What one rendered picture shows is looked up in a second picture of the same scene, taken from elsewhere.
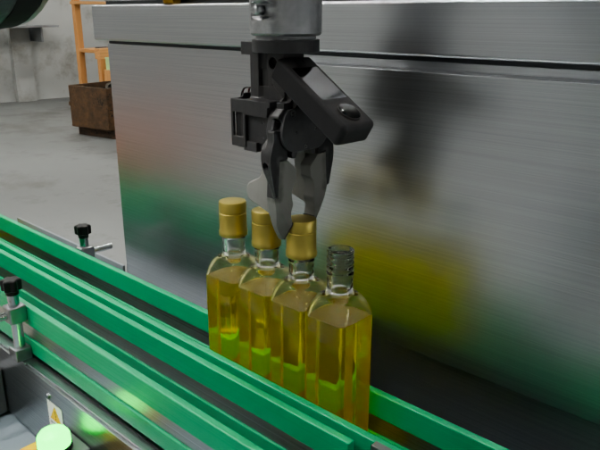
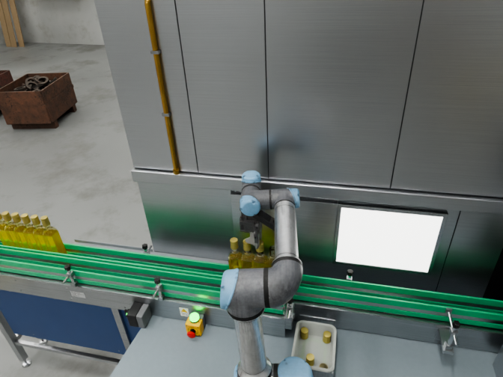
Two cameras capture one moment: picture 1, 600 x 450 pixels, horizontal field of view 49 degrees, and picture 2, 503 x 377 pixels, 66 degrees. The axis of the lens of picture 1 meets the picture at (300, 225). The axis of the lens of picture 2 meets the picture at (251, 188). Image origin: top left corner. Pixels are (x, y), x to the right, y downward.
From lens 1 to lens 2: 119 cm
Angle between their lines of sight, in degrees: 30
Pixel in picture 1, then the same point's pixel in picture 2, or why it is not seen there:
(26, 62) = not seen: outside the picture
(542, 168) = (313, 218)
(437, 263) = not seen: hidden behind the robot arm
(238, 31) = (211, 185)
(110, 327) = (190, 279)
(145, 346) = (209, 281)
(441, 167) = not seen: hidden behind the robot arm
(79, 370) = (192, 296)
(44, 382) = (177, 303)
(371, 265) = (267, 240)
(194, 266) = (191, 245)
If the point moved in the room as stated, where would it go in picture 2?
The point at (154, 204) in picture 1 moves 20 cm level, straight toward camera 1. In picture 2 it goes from (168, 229) to (191, 247)
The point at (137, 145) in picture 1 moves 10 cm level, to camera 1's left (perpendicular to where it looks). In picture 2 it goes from (157, 212) to (137, 218)
